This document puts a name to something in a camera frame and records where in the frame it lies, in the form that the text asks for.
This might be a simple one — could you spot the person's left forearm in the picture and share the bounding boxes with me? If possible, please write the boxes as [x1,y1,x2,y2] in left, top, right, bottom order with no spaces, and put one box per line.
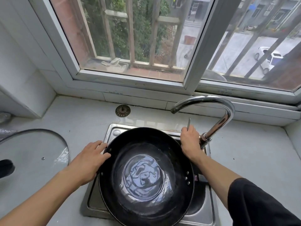
[0,168,82,226]

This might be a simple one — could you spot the crumpled clear plastic bag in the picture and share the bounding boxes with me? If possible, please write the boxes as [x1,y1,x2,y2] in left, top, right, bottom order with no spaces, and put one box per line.
[0,112,12,139]

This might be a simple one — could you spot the person's left hand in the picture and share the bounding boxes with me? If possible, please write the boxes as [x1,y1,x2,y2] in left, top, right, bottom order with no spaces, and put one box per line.
[67,140,111,186]

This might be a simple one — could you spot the person's right forearm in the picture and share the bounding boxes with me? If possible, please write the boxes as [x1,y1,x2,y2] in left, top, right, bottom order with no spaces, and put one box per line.
[192,153,243,210]

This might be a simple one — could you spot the round glass lid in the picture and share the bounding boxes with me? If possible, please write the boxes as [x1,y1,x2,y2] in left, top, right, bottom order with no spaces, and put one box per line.
[0,128,71,180]

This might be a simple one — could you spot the white framed window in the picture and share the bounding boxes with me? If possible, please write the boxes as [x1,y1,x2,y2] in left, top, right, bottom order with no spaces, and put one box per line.
[27,0,301,105]

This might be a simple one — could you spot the stainless steel sink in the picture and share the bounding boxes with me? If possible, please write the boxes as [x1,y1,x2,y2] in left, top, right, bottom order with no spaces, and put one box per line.
[80,123,216,226]

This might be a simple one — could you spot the white car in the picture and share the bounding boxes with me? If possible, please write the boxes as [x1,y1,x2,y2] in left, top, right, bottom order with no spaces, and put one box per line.
[254,46,284,74]

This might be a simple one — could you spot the grey metal basin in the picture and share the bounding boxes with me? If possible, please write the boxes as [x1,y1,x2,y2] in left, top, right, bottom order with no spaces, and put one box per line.
[202,69,227,82]

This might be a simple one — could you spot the metal window security bars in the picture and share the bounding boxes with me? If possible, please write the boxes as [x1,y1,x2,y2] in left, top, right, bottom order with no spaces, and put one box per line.
[70,0,301,80]

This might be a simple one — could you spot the black wok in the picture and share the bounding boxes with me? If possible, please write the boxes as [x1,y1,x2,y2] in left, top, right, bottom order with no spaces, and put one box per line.
[98,127,199,226]

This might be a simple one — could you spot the white rag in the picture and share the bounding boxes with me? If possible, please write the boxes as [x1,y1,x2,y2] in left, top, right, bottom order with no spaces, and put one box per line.
[101,57,129,73]

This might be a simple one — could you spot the person's right hand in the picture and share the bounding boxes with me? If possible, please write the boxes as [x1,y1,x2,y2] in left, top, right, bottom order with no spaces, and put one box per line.
[180,124,205,163]

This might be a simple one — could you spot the person's black shirt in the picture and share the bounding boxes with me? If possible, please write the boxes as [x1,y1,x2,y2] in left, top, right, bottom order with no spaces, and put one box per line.
[227,177,301,226]

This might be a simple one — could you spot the black sink stopper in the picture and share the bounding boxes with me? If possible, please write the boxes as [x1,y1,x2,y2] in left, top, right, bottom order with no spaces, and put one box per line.
[115,105,131,117]

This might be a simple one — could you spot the chrome curved faucet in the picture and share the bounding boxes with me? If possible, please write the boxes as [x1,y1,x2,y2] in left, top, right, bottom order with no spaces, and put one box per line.
[170,95,235,150]

